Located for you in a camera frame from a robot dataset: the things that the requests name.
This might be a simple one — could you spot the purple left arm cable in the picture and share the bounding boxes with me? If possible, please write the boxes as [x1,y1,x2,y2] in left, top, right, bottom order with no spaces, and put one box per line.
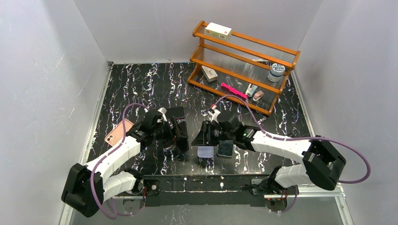
[90,103,150,220]

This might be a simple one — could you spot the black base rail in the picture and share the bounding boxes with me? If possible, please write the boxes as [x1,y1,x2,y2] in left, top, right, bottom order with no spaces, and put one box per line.
[112,175,299,208]

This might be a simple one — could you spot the pink comb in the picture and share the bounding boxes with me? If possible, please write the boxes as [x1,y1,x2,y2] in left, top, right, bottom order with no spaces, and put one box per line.
[221,82,248,100]

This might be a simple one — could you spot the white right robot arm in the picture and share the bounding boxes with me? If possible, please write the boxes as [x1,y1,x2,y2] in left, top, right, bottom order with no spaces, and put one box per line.
[192,110,346,192]

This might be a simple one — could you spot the black smartphone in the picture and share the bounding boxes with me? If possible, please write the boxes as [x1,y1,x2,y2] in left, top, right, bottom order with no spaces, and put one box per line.
[217,140,234,158]

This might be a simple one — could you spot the orange wooden shelf rack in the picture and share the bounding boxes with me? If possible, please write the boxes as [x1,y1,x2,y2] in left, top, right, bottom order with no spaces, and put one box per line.
[188,21,301,115]

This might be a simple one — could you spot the lilac phone case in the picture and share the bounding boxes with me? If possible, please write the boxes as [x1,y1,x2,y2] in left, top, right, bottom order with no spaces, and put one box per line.
[197,146,214,158]

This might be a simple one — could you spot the pink small stapler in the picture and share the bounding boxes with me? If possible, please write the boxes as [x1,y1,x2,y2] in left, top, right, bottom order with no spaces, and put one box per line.
[252,91,264,102]

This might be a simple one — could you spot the pink cased phone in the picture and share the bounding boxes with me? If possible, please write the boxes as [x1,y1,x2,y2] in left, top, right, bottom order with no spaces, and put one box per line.
[105,119,133,146]

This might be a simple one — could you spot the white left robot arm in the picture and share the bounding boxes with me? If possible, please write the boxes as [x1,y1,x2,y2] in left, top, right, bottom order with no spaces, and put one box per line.
[61,110,189,218]

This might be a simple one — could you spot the light blue stapler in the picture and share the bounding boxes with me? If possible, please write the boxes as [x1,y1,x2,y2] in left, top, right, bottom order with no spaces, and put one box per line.
[245,84,258,98]

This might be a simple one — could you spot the purple-edged smartphone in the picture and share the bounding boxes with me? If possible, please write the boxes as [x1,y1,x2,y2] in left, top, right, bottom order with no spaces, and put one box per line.
[165,106,185,119]

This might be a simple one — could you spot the white cardboard box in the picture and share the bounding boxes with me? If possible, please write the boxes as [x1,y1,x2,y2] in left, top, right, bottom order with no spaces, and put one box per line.
[204,22,232,41]

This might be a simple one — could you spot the small grey box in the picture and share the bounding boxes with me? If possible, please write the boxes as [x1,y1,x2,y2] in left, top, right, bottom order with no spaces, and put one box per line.
[201,66,218,83]

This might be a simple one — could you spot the blue white jar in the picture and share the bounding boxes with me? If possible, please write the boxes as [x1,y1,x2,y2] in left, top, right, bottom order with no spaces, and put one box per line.
[268,63,285,83]

